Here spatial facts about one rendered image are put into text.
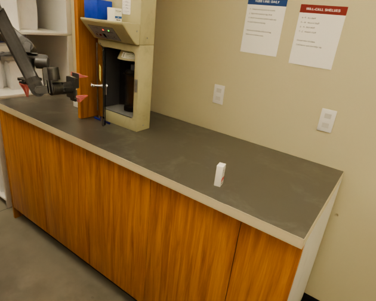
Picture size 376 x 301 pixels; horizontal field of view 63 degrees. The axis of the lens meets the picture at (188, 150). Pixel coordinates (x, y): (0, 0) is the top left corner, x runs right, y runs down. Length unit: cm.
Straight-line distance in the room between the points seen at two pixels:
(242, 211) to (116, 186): 70
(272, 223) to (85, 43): 139
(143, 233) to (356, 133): 114
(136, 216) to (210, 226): 43
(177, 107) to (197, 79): 25
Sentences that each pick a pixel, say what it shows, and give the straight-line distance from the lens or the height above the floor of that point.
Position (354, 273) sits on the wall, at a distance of 201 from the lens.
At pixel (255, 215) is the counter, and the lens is 113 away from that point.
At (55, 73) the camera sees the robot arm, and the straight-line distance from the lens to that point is 156.
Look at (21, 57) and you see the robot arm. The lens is 155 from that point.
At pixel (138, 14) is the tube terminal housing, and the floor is 155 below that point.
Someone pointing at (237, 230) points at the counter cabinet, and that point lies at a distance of 122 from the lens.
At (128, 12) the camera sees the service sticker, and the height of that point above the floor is 156.
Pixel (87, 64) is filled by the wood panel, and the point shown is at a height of 126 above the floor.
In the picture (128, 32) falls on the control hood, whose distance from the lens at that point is 161.
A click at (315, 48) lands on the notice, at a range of 168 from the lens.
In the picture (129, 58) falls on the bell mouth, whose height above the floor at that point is 133.
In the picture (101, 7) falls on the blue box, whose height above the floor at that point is 157.
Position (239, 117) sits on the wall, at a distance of 185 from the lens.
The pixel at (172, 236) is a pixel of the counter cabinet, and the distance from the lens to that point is 145.
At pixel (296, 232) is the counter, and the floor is 94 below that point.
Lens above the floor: 155
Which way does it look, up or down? 23 degrees down
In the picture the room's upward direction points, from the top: 6 degrees clockwise
